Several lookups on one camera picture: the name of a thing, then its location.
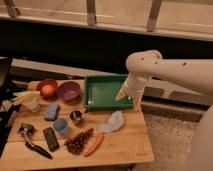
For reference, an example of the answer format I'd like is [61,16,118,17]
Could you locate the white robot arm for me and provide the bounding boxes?
[116,50,213,171]

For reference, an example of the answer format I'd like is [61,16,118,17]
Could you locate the orange bowl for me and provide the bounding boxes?
[36,79,58,98]

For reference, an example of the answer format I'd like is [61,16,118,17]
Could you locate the black-handled can opener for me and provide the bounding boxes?
[18,123,52,159]

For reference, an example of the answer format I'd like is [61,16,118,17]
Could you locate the blue sponge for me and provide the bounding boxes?
[44,103,60,121]

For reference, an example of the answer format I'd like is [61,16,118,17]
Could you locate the brown pine cone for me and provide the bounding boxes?
[64,128,94,155]

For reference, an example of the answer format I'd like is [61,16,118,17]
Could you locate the wooden table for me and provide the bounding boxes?
[0,79,155,171]

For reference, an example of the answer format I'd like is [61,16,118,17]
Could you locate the orange fruit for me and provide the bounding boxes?
[42,85,54,96]

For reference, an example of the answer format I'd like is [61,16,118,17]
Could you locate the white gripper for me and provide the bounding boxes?
[115,73,146,110]

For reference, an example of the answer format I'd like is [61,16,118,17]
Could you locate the white plastic cup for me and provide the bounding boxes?
[23,96,40,112]

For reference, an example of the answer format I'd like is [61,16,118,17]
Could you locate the black rectangular remote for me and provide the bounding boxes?
[43,127,60,152]

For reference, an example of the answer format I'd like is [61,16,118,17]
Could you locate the small metal cup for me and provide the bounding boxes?
[70,110,85,126]

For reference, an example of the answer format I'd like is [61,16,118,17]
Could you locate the green plastic tray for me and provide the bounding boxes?
[83,75,134,111]

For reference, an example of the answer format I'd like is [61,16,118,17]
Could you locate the purple bowl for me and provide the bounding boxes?
[57,81,81,101]

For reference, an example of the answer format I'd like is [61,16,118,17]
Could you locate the blue plastic cup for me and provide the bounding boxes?
[53,118,69,134]

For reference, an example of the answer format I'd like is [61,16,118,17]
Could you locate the cream plastic fork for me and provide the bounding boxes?
[12,91,40,105]

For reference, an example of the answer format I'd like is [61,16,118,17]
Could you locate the orange carrot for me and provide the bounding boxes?
[83,133,104,157]

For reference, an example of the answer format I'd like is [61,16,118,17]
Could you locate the crumpled clear plastic bag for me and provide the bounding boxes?
[98,111,124,133]

